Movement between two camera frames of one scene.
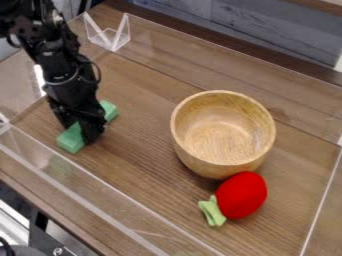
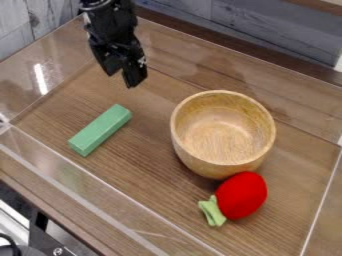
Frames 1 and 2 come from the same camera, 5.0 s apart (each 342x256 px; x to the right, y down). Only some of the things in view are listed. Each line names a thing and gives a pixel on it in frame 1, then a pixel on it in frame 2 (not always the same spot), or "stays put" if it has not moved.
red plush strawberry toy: (237, 200) stays put
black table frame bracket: (42, 240) stays put
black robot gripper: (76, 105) to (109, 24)
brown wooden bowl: (221, 131) stays put
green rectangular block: (70, 140) to (100, 130)
